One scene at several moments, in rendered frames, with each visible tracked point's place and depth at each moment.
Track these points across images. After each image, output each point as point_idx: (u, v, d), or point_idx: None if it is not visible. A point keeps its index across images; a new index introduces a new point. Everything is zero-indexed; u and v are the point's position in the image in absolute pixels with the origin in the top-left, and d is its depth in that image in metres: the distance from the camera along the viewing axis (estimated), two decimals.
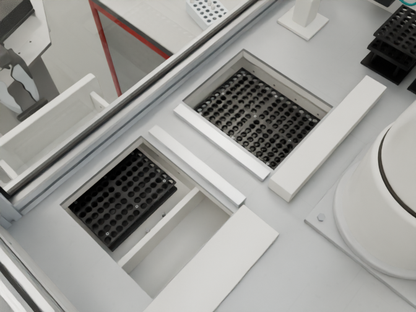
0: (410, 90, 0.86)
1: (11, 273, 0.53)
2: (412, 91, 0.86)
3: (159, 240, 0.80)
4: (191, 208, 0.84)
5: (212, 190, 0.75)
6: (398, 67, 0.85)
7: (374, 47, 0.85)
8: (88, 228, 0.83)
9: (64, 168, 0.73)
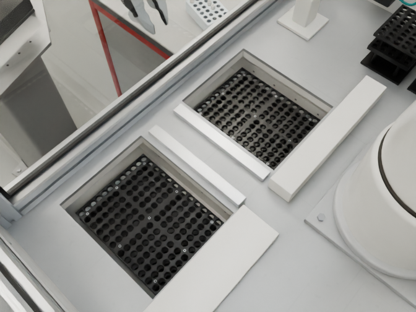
0: (410, 90, 0.86)
1: (11, 273, 0.53)
2: (412, 91, 0.86)
3: None
4: None
5: (212, 190, 0.75)
6: (398, 67, 0.85)
7: (374, 47, 0.85)
8: (130, 271, 0.78)
9: (64, 168, 0.73)
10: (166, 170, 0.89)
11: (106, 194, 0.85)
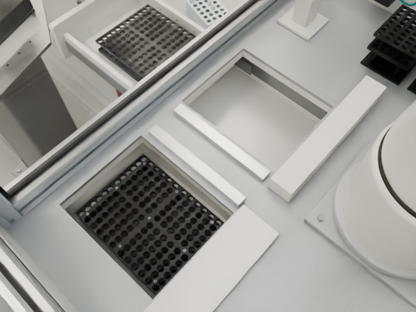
0: (410, 90, 0.86)
1: (11, 273, 0.53)
2: (412, 91, 0.86)
3: None
4: None
5: (212, 190, 0.75)
6: (398, 67, 0.85)
7: (374, 47, 0.85)
8: (130, 271, 0.78)
9: (64, 168, 0.73)
10: (166, 170, 0.89)
11: (106, 194, 0.85)
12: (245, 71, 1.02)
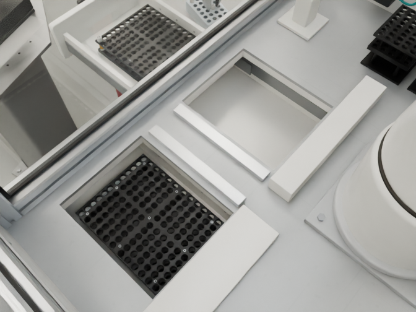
0: (410, 90, 0.86)
1: (11, 273, 0.53)
2: (412, 91, 0.86)
3: None
4: None
5: (212, 190, 0.75)
6: (398, 67, 0.85)
7: (374, 47, 0.85)
8: (130, 271, 0.78)
9: (64, 168, 0.73)
10: (166, 170, 0.89)
11: (106, 194, 0.85)
12: (245, 71, 1.02)
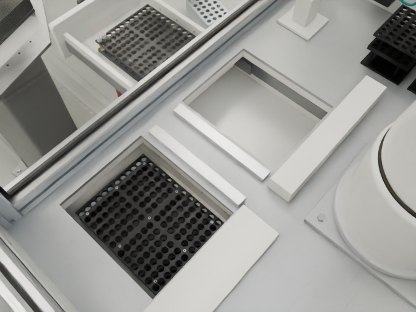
0: (410, 90, 0.86)
1: (11, 273, 0.53)
2: (412, 91, 0.86)
3: None
4: None
5: (212, 190, 0.75)
6: (398, 67, 0.85)
7: (374, 47, 0.85)
8: (130, 271, 0.78)
9: (64, 168, 0.73)
10: (166, 170, 0.89)
11: (106, 194, 0.85)
12: (245, 71, 1.02)
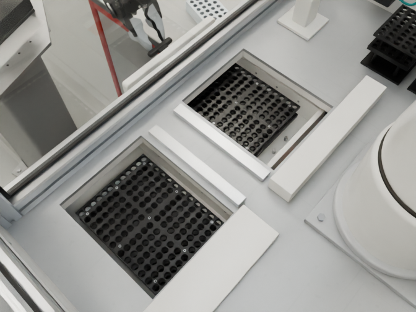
0: (410, 90, 0.86)
1: (11, 273, 0.53)
2: (412, 91, 0.86)
3: None
4: None
5: (212, 190, 0.75)
6: (398, 67, 0.85)
7: (374, 47, 0.85)
8: (130, 271, 0.78)
9: (64, 168, 0.73)
10: (166, 170, 0.89)
11: (106, 194, 0.85)
12: None
